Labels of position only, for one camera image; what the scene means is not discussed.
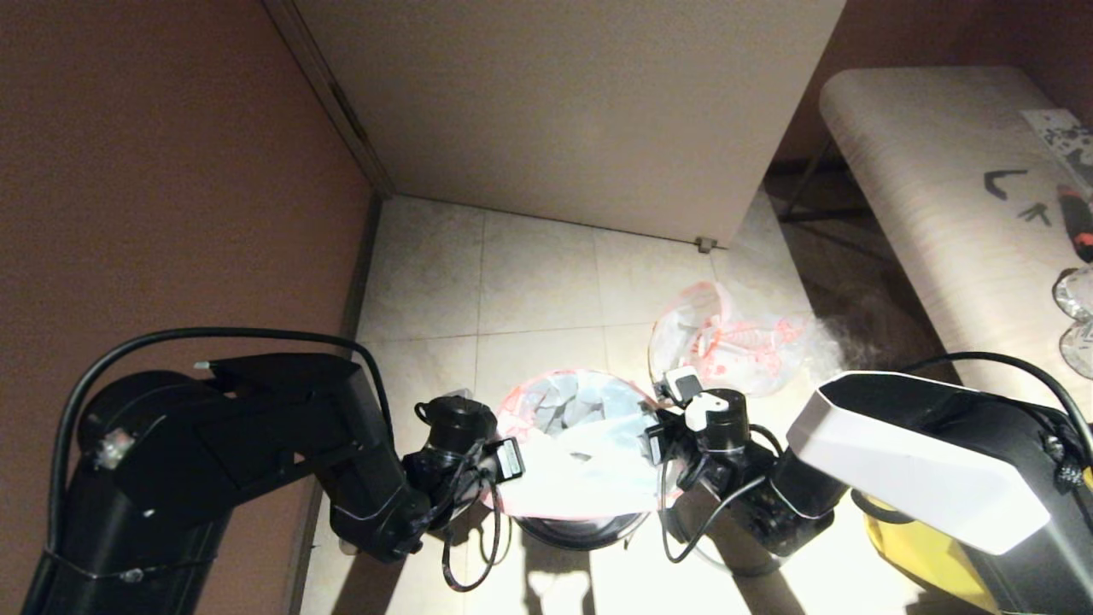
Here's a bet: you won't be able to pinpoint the red-printed plastic bag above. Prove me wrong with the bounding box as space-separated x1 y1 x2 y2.
649 282 816 398

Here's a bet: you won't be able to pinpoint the white trash bag red trim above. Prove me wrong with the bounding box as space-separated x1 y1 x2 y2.
492 369 686 524

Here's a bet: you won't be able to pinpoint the black round trash bin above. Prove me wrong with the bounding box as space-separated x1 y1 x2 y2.
511 506 652 553

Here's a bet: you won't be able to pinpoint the clear plastic bag dark contents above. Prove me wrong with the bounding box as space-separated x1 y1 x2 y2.
811 290 940 377

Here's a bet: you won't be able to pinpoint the yellow plastic bag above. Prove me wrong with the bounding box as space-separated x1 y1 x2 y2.
861 502 1013 615

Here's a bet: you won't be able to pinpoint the white door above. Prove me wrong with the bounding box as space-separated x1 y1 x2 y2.
290 0 848 249

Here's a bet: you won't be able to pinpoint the light wood-grain table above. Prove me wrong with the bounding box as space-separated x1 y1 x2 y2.
779 65 1093 402

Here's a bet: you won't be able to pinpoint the clear shiny glass item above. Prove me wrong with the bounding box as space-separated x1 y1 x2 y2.
1059 323 1093 382
1052 266 1093 324

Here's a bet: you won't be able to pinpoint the white patterned paper sheet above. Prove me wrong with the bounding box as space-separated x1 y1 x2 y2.
1023 107 1093 182

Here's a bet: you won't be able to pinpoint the black cylindrical right wrist camera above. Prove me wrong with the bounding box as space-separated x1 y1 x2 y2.
683 389 752 454

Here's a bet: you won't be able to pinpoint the black cylindrical wrist camera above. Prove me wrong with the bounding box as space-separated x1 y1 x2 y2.
416 395 500 455
683 389 752 454

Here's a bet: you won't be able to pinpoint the black cylindrical left wrist camera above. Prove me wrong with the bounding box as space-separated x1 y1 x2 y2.
416 395 500 455

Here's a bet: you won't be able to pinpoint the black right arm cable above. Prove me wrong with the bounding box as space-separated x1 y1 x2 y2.
660 351 1093 565

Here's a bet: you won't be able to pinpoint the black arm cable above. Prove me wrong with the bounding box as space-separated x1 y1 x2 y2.
47 327 505 595
660 351 1093 565

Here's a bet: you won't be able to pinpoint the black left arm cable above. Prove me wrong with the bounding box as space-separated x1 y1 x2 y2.
47 327 505 595

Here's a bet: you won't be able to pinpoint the black red handle screwdriver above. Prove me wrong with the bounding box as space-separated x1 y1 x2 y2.
1059 184 1093 264

